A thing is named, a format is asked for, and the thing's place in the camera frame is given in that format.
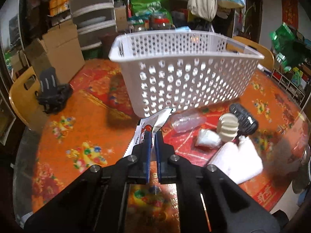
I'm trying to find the white red snack packet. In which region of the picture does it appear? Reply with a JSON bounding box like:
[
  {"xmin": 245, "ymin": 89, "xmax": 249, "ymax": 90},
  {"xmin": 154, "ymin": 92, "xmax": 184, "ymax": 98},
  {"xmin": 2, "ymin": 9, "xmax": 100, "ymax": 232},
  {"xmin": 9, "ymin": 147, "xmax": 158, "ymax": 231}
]
[{"xmin": 123, "ymin": 108, "xmax": 172, "ymax": 157}]

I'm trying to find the clear plastic bottle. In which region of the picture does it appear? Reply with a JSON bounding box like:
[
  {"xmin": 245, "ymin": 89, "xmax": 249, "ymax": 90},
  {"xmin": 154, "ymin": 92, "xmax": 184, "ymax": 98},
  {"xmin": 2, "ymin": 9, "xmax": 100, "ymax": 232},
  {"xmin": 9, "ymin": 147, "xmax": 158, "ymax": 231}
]
[{"xmin": 171, "ymin": 113, "xmax": 206, "ymax": 133}]

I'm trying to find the small white plastic bag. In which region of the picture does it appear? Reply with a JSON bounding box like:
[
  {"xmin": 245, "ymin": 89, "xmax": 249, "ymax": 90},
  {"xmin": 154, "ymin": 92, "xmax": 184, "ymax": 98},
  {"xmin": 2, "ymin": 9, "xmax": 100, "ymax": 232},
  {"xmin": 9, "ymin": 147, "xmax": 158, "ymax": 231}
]
[{"xmin": 195, "ymin": 129, "xmax": 221, "ymax": 148}]

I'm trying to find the cream ribbed soft ball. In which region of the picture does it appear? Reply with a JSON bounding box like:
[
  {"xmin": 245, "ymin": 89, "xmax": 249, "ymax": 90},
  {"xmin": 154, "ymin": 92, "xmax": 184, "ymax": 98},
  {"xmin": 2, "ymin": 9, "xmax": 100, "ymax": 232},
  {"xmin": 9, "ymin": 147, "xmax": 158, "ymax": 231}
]
[{"xmin": 217, "ymin": 113, "xmax": 239, "ymax": 142}]

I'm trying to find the white towel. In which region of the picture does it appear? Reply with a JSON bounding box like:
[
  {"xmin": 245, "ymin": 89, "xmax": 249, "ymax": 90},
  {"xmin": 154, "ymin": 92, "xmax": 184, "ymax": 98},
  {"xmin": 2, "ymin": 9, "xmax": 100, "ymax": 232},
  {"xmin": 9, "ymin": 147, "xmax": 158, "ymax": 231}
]
[{"xmin": 209, "ymin": 136, "xmax": 263, "ymax": 185}]

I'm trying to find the white perforated plastic basket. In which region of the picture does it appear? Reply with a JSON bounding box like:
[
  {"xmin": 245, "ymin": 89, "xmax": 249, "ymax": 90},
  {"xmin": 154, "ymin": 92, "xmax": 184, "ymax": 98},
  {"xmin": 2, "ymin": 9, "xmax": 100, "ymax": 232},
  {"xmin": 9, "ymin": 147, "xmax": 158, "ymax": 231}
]
[{"xmin": 109, "ymin": 30, "xmax": 264, "ymax": 118}]

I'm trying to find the black mesh pouch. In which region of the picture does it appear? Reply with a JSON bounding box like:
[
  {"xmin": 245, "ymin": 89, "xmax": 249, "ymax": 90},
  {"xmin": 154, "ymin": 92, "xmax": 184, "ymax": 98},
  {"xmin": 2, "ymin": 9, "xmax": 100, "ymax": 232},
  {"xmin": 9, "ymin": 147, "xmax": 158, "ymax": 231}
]
[{"xmin": 229, "ymin": 103, "xmax": 259, "ymax": 136}]

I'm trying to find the black crumpled cloth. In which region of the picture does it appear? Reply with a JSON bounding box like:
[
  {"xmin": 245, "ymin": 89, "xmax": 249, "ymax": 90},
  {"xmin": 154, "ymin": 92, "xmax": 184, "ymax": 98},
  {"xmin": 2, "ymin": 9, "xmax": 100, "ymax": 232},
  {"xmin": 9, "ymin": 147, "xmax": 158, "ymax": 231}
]
[{"xmin": 35, "ymin": 67, "xmax": 73, "ymax": 115}]

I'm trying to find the red lid pickle jar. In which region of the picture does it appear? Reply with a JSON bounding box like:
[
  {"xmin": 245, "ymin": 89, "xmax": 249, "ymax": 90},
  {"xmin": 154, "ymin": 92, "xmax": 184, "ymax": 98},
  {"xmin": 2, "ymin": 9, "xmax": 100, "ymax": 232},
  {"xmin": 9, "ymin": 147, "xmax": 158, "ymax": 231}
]
[{"xmin": 149, "ymin": 14, "xmax": 171, "ymax": 30}]

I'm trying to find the brown cardboard box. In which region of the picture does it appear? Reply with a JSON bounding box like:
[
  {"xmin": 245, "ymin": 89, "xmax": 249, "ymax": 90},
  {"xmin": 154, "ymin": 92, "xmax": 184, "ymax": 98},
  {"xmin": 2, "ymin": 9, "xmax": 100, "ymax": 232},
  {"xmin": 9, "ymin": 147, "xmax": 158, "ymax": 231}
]
[{"xmin": 25, "ymin": 20, "xmax": 85, "ymax": 84}]

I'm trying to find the green shopping bag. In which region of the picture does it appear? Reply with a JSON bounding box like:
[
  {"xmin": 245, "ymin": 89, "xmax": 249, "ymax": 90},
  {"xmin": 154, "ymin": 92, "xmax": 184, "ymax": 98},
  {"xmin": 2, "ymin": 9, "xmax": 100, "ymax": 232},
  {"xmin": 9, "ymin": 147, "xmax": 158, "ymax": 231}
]
[{"xmin": 129, "ymin": 0, "xmax": 173, "ymax": 23}]

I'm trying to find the left wooden chair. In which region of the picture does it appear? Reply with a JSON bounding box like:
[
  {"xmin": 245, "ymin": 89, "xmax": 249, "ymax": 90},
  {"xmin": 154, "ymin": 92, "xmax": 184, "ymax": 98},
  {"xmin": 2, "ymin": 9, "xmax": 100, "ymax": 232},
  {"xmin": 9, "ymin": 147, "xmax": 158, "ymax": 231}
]
[{"xmin": 9, "ymin": 67, "xmax": 41, "ymax": 126}]

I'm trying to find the wooden chair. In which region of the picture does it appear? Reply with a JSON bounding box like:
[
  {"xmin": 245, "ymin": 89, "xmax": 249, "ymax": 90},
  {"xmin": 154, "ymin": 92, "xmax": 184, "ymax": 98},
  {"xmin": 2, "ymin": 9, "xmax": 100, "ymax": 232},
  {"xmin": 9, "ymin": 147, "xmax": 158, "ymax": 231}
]
[
  {"xmin": 225, "ymin": 36, "xmax": 275, "ymax": 73},
  {"xmin": 9, "ymin": 67, "xmax": 41, "ymax": 126}
]

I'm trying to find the right wooden chair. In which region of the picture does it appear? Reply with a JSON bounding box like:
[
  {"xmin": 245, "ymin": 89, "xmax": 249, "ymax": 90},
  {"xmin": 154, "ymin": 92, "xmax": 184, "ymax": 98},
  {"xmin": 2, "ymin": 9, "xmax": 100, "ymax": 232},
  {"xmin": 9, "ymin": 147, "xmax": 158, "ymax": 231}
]
[{"xmin": 225, "ymin": 36, "xmax": 275, "ymax": 73}]

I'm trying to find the beige canvas tote bag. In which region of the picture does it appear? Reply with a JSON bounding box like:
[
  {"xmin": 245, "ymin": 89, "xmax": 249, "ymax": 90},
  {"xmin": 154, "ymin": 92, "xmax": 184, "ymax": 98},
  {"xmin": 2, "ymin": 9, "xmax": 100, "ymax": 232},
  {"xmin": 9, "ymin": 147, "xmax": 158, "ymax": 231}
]
[{"xmin": 187, "ymin": 0, "xmax": 218, "ymax": 22}]

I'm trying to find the grey stacked drawer tower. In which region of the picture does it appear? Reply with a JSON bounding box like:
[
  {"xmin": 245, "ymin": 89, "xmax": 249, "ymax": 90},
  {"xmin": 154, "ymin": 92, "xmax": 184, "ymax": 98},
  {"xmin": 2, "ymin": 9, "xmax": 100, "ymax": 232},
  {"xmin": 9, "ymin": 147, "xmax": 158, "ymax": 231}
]
[{"xmin": 70, "ymin": 0, "xmax": 116, "ymax": 51}]

